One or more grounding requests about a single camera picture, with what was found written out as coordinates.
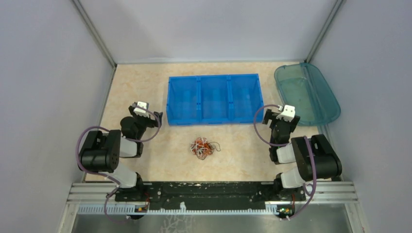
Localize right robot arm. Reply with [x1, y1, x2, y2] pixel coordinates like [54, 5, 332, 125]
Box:
[262, 109, 342, 200]

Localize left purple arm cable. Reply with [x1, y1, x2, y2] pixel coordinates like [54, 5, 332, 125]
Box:
[75, 106, 162, 224]

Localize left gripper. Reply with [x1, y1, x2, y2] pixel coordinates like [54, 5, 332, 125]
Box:
[129, 107, 163, 140]

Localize aluminium front rail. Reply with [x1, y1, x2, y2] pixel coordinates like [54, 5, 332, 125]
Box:
[67, 181, 358, 216]

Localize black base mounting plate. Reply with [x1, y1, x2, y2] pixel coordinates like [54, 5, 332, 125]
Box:
[115, 181, 307, 212]

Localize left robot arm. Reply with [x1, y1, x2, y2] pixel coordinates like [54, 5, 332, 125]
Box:
[77, 101, 163, 201]

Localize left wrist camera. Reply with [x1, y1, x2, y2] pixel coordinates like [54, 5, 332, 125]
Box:
[132, 101, 150, 117]

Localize teal transparent plastic lid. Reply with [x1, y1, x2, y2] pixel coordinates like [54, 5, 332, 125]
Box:
[274, 63, 341, 126]

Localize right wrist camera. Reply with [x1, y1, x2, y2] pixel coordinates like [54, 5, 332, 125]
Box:
[276, 105, 295, 122]

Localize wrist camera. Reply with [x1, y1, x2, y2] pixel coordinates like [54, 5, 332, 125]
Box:
[132, 101, 150, 117]
[276, 105, 295, 122]

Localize orange cable bundle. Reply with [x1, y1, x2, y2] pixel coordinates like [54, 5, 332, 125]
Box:
[189, 137, 222, 161]

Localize blue three-compartment bin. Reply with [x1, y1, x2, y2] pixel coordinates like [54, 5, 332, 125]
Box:
[166, 74, 264, 126]

